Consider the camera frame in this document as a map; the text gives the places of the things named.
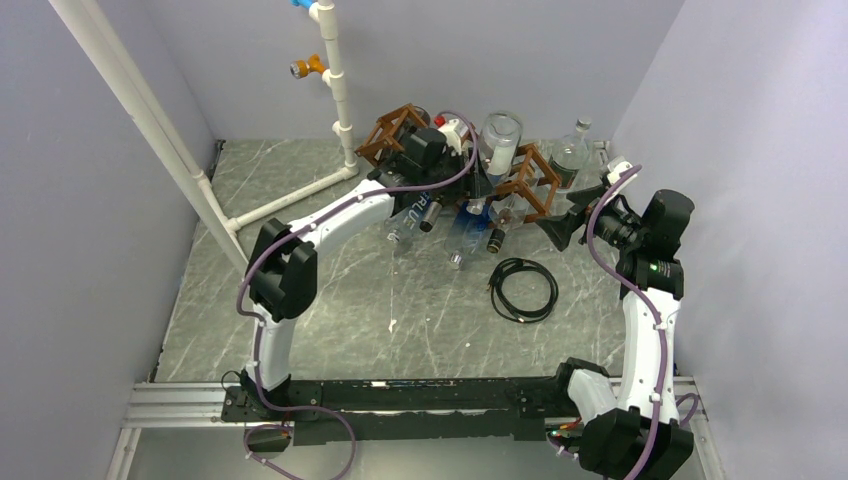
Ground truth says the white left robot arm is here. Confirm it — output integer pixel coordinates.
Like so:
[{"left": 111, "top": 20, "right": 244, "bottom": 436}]
[{"left": 236, "top": 125, "right": 491, "bottom": 420}]

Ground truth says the white pvc pipe frame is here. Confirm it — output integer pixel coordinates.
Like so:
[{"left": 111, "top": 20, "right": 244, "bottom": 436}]
[{"left": 51, "top": 1, "right": 359, "bottom": 271}]

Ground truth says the clear white labelled bottle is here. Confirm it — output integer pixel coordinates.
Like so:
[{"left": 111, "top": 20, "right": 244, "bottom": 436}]
[{"left": 461, "top": 110, "right": 523, "bottom": 215}]

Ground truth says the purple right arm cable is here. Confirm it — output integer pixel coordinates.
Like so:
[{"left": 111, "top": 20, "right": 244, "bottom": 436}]
[{"left": 548, "top": 164, "right": 701, "bottom": 480}]

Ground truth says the blue pipe fitting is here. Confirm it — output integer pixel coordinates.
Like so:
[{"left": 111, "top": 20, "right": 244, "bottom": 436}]
[{"left": 289, "top": 0, "right": 315, "bottom": 9}]

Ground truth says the blue labelled clear bottle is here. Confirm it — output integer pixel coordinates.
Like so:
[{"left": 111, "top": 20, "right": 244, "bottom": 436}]
[{"left": 384, "top": 192, "right": 431, "bottom": 245}]

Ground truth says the green wine bottle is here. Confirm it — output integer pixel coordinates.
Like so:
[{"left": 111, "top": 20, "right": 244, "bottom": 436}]
[{"left": 419, "top": 200, "right": 443, "bottom": 233}]

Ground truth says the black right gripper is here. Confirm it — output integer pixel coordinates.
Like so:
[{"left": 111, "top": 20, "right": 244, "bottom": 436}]
[{"left": 536, "top": 183, "right": 646, "bottom": 251}]

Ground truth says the dark red wine bottle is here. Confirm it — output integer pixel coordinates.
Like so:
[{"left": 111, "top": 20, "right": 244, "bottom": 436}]
[{"left": 374, "top": 103, "right": 431, "bottom": 165}]

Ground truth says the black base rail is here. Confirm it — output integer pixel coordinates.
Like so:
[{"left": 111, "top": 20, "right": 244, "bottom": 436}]
[{"left": 221, "top": 377, "right": 578, "bottom": 446}]

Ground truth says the coiled black cable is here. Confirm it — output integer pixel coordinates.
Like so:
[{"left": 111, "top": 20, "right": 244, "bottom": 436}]
[{"left": 488, "top": 258, "right": 560, "bottom": 325}]

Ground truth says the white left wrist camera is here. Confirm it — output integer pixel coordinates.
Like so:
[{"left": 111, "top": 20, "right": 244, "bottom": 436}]
[{"left": 433, "top": 115, "right": 472, "bottom": 153}]

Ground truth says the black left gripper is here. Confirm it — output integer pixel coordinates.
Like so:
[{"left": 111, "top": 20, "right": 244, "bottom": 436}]
[{"left": 421, "top": 149, "right": 497, "bottom": 201}]

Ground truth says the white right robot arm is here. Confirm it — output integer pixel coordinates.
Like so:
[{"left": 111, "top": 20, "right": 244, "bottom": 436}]
[{"left": 537, "top": 185, "right": 695, "bottom": 479}]

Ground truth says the round clear glass bottle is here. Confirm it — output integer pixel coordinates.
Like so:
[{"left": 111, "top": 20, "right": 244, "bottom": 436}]
[{"left": 549, "top": 116, "right": 592, "bottom": 191}]

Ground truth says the brown wooden wine rack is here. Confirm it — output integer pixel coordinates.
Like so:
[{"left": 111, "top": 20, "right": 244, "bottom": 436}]
[{"left": 354, "top": 118, "right": 560, "bottom": 223}]

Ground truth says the orange pipe fitting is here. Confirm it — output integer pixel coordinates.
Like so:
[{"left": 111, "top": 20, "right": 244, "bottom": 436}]
[{"left": 289, "top": 54, "right": 327, "bottom": 79}]

